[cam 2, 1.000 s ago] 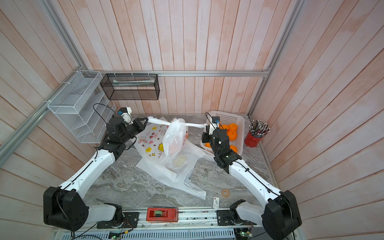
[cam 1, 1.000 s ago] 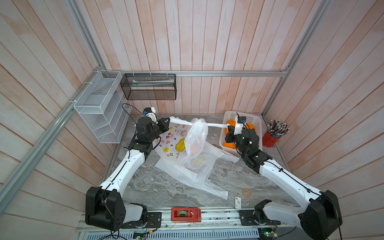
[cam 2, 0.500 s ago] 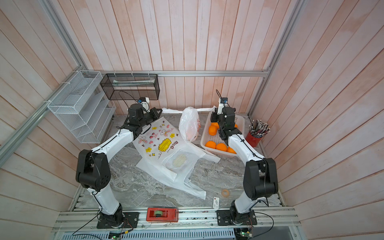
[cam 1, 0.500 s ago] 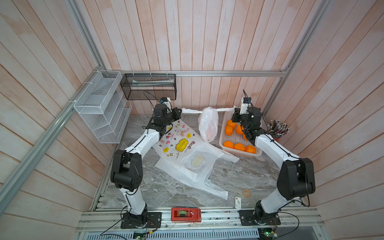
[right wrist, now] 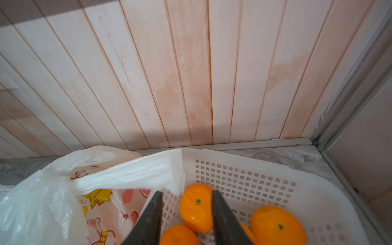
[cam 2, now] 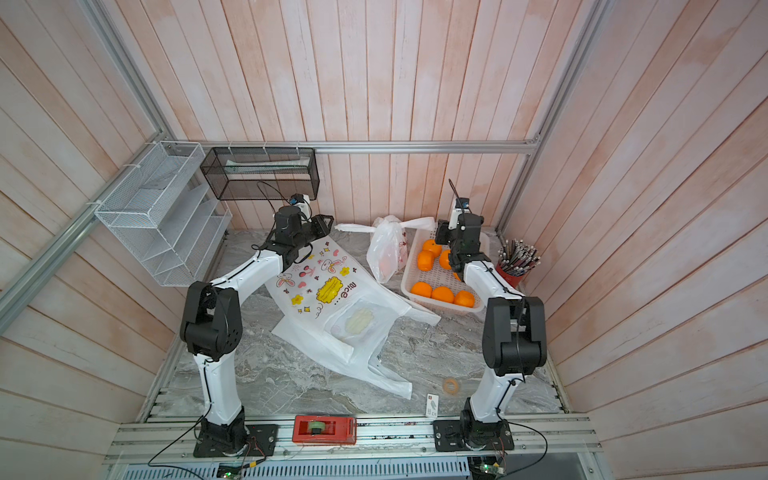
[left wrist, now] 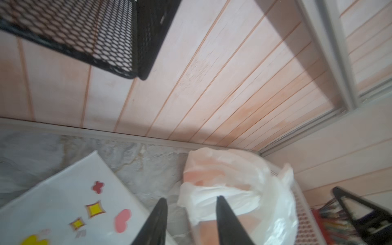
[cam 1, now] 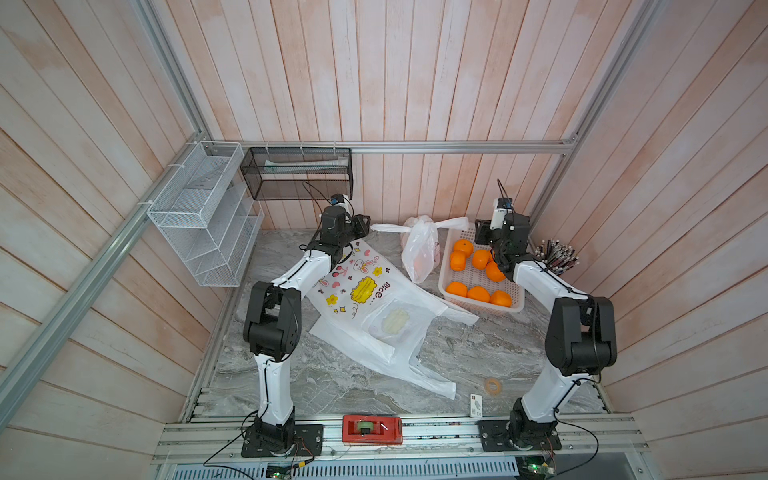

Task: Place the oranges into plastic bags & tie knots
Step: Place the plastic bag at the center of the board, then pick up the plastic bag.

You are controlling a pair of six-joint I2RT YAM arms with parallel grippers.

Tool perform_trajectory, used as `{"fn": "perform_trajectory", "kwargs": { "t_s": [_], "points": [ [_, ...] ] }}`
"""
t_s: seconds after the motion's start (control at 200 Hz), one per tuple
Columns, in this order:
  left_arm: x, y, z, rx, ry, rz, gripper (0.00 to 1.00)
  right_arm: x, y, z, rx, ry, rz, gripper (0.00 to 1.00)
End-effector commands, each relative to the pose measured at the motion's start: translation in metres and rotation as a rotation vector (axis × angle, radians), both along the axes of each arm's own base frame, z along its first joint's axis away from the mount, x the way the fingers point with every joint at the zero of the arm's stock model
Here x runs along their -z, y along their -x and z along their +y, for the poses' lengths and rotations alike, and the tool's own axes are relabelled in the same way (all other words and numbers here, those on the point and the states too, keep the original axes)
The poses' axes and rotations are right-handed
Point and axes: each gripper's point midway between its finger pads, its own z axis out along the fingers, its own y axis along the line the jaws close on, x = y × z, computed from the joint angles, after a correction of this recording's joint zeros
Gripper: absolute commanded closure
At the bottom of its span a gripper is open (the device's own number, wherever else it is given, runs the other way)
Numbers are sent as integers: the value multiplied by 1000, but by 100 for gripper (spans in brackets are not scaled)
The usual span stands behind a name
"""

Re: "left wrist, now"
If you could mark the white plastic perforated basket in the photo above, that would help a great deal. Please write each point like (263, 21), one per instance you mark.
(308, 231)

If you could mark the red metal pencil bucket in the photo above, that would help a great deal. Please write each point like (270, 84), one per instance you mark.
(319, 222)

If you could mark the black wire mesh basket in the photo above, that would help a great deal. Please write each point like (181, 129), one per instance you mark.
(119, 36)

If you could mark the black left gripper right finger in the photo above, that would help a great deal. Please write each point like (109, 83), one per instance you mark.
(230, 230)

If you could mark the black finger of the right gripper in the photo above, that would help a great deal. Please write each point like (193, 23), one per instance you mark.
(372, 222)

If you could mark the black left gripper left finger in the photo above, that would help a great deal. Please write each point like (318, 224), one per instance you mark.
(153, 231)

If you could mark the white printed plastic bag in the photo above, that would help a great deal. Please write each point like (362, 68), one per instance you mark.
(263, 202)

